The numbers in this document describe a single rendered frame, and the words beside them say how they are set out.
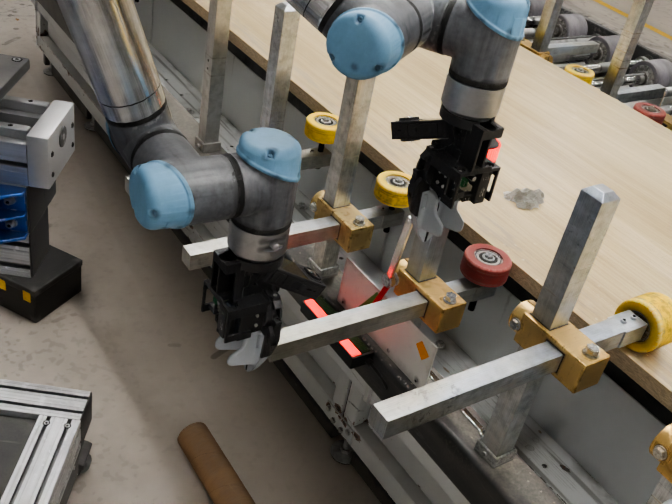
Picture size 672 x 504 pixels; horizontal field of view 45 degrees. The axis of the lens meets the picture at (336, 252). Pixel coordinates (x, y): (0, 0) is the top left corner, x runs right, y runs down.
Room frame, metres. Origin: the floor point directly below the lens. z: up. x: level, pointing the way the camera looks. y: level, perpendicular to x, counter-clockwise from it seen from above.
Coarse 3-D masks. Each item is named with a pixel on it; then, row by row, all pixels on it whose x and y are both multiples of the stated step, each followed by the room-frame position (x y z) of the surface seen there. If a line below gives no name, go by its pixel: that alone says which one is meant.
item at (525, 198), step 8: (504, 192) 1.36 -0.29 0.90; (512, 192) 1.34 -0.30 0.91; (520, 192) 1.35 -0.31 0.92; (528, 192) 1.35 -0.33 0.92; (536, 192) 1.35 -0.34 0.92; (512, 200) 1.33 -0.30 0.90; (520, 200) 1.33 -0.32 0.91; (528, 200) 1.32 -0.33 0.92; (536, 200) 1.34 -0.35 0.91; (528, 208) 1.31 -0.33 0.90
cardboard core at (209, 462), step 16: (192, 432) 1.37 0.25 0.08; (208, 432) 1.38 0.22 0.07; (192, 448) 1.33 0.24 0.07; (208, 448) 1.33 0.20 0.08; (192, 464) 1.30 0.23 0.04; (208, 464) 1.28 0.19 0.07; (224, 464) 1.29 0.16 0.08; (208, 480) 1.25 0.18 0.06; (224, 480) 1.24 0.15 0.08; (240, 480) 1.26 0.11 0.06; (224, 496) 1.20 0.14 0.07; (240, 496) 1.21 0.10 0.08
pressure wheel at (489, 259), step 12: (468, 252) 1.11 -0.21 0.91; (480, 252) 1.13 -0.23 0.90; (492, 252) 1.13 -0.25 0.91; (504, 252) 1.14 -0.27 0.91; (468, 264) 1.09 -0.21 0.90; (480, 264) 1.09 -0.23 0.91; (492, 264) 1.10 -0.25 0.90; (504, 264) 1.10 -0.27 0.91; (468, 276) 1.09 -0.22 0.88; (480, 276) 1.08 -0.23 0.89; (492, 276) 1.08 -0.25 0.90; (504, 276) 1.09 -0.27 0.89
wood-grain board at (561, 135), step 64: (192, 0) 2.08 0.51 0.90; (256, 0) 2.18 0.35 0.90; (320, 64) 1.81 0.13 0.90; (448, 64) 1.99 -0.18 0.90; (384, 128) 1.53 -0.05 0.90; (512, 128) 1.67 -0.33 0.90; (576, 128) 1.75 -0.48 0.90; (640, 128) 1.83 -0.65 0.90; (576, 192) 1.42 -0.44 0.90; (640, 192) 1.48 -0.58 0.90; (512, 256) 1.14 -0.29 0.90; (640, 256) 1.23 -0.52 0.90; (576, 320) 1.01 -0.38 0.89; (640, 384) 0.91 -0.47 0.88
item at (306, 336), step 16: (464, 288) 1.08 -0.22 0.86; (480, 288) 1.09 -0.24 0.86; (496, 288) 1.12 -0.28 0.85; (368, 304) 0.98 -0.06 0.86; (384, 304) 0.99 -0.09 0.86; (400, 304) 1.00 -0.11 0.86; (416, 304) 1.01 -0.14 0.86; (320, 320) 0.92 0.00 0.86; (336, 320) 0.93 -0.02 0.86; (352, 320) 0.94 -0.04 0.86; (368, 320) 0.95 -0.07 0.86; (384, 320) 0.97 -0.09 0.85; (400, 320) 0.99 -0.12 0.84; (288, 336) 0.87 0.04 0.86; (304, 336) 0.88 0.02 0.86; (320, 336) 0.89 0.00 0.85; (336, 336) 0.91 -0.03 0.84; (352, 336) 0.93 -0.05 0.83; (288, 352) 0.86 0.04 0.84
